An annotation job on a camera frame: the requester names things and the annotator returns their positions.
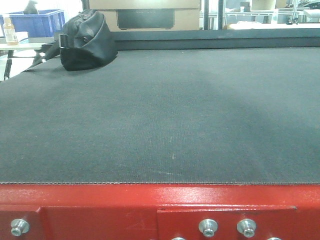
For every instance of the cardboard box with black panel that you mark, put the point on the cardboard box with black panel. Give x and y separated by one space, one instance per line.
149 15

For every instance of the black fabric bag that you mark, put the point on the black fabric bag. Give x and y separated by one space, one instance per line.
85 43

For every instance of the dark conveyor belt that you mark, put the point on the dark conveyor belt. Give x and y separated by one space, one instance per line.
220 116

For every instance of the red metal conveyor frame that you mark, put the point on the red metal conveyor frame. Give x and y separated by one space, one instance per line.
159 212

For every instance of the orange drink bottle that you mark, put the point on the orange drink bottle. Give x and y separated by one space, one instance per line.
9 30

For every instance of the white folding table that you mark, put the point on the white folding table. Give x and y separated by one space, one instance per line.
27 44

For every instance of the blue crate on table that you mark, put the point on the blue crate on table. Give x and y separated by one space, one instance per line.
44 24

